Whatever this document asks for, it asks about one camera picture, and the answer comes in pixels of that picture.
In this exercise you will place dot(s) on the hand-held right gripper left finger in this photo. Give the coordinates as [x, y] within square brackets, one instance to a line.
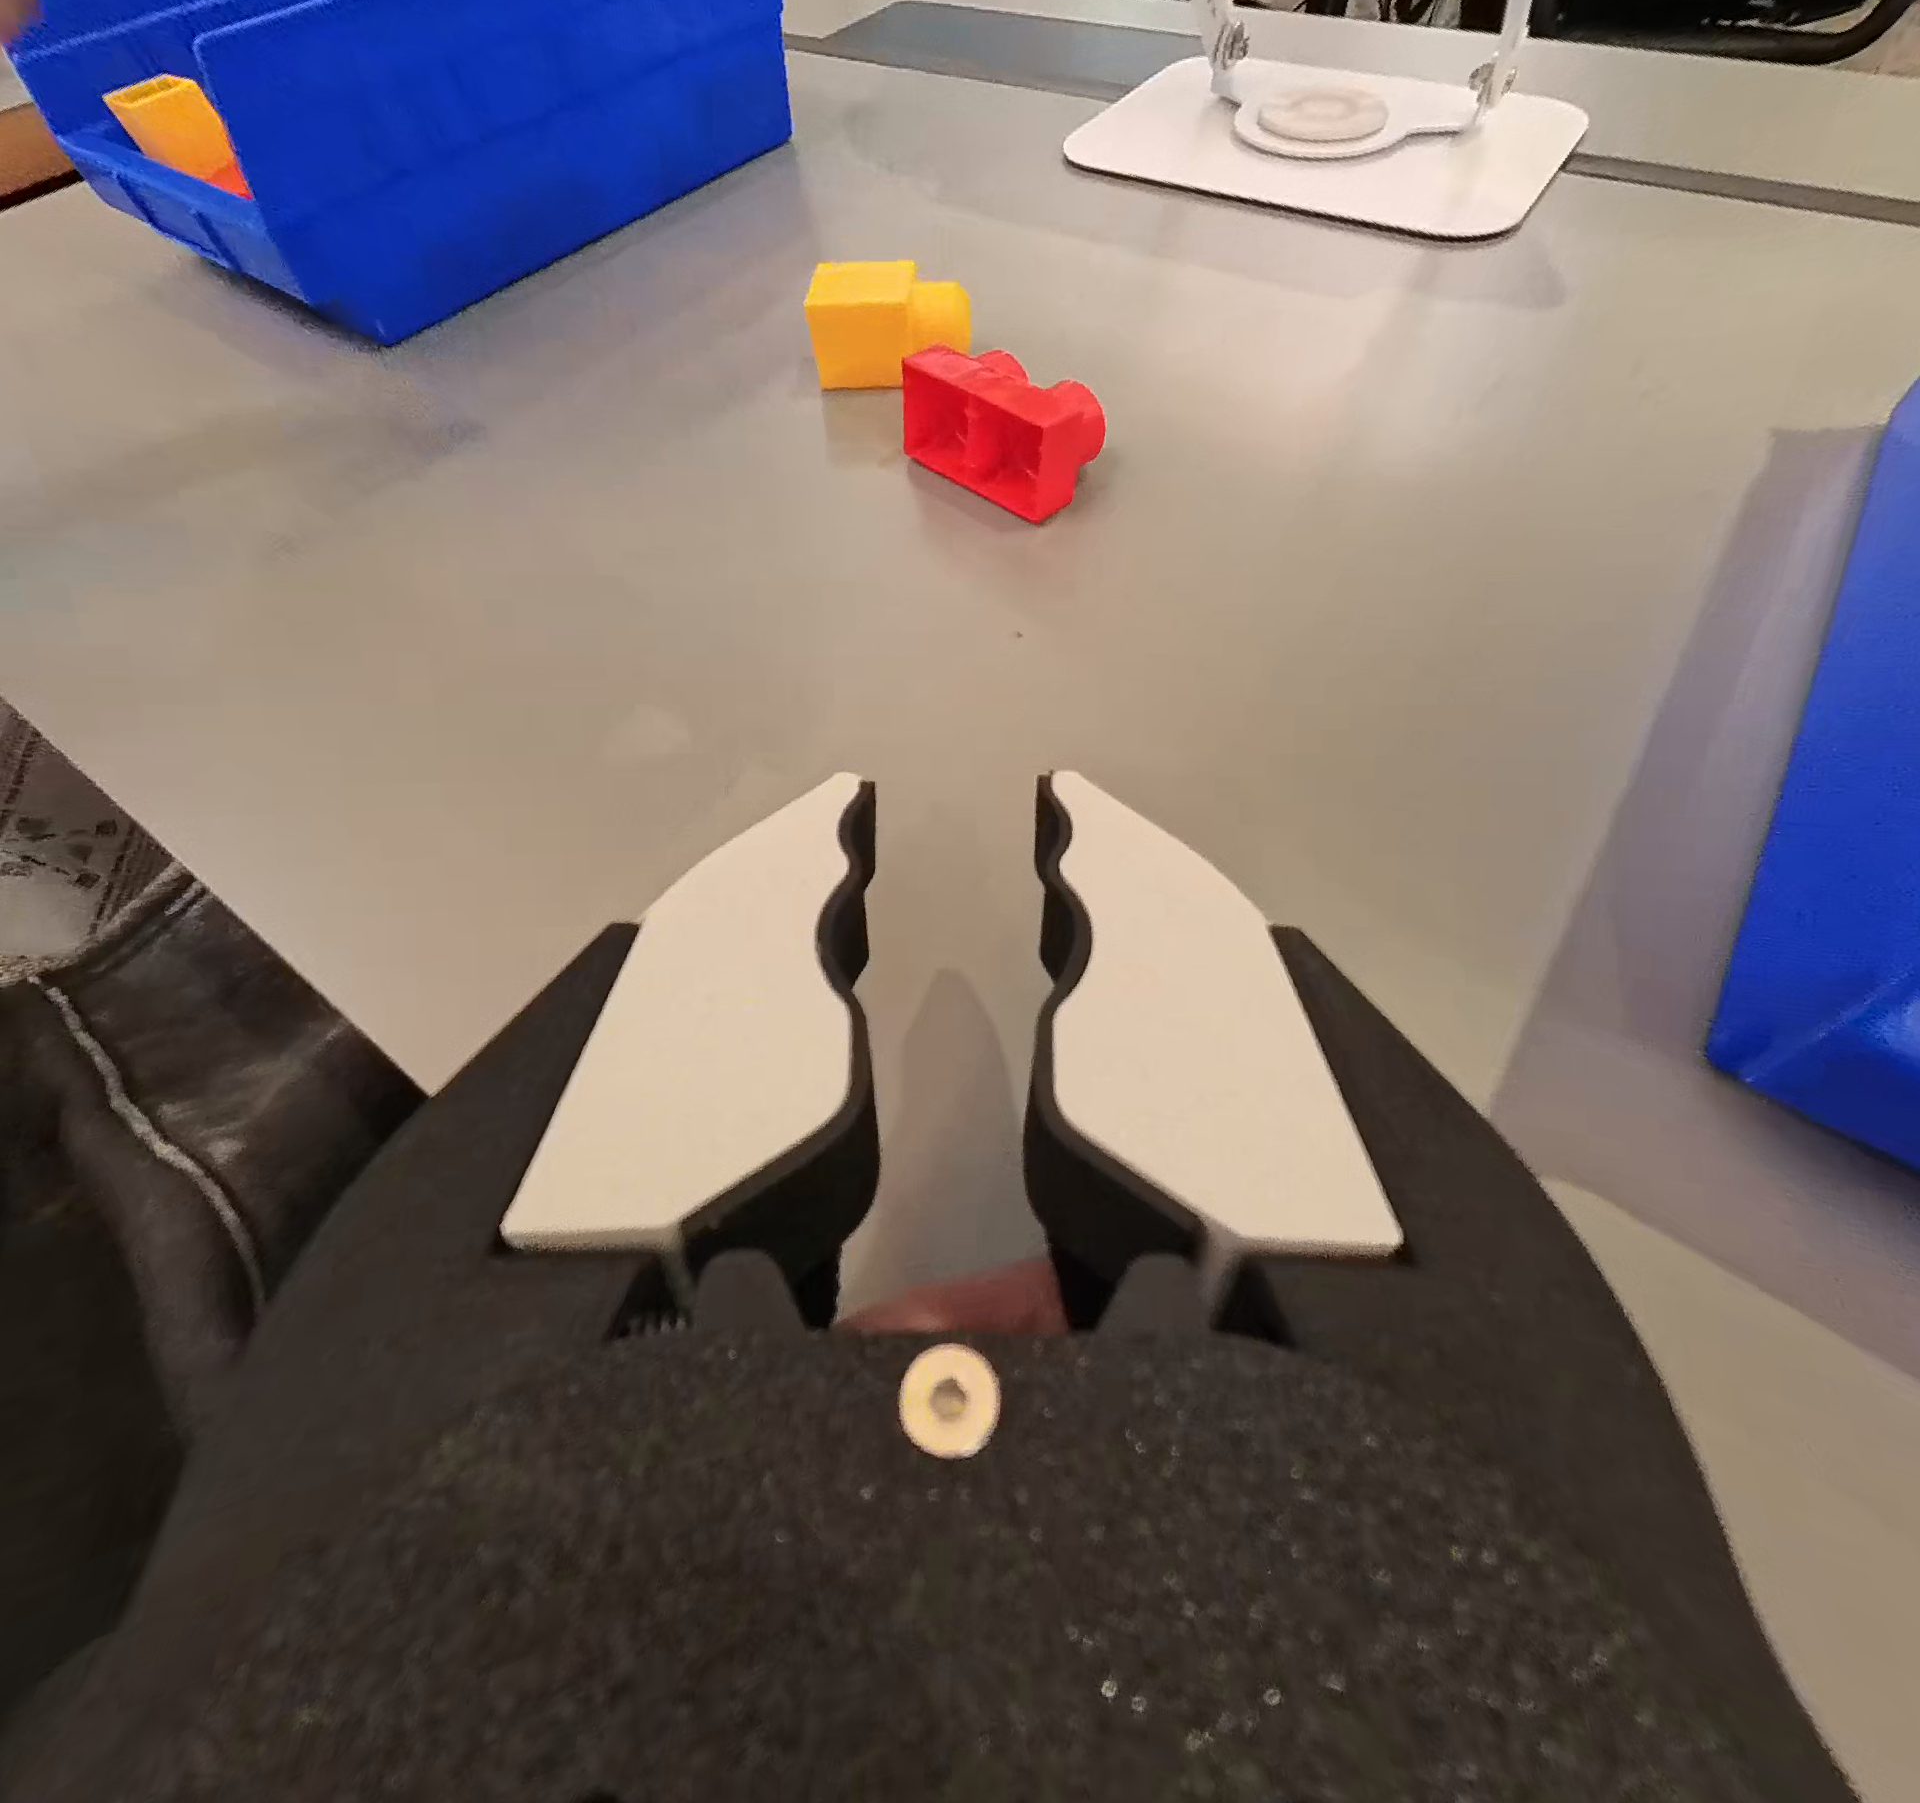
[691, 1068]

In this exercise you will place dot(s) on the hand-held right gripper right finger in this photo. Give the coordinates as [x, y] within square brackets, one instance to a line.
[1199, 1068]

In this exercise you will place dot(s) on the red two-stud toy block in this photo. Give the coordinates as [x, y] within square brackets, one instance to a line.
[1035, 462]

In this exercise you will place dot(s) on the blue plastic bin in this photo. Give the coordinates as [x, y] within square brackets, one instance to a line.
[1846, 859]
[524, 153]

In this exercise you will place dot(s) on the yellow one-stud toy block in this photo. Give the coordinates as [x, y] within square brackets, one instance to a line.
[860, 318]
[159, 115]

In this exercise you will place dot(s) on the red one-stud toy block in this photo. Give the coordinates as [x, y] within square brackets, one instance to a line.
[234, 179]

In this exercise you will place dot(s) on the grey desk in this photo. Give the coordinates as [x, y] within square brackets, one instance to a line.
[1351, 634]

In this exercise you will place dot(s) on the dark grey desk mat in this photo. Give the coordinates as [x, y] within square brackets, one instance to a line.
[1022, 40]

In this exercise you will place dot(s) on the person's grey sweatshirt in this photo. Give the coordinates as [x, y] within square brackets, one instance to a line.
[90, 1232]

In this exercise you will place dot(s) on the white tablet stand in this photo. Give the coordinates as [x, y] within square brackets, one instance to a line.
[1502, 169]

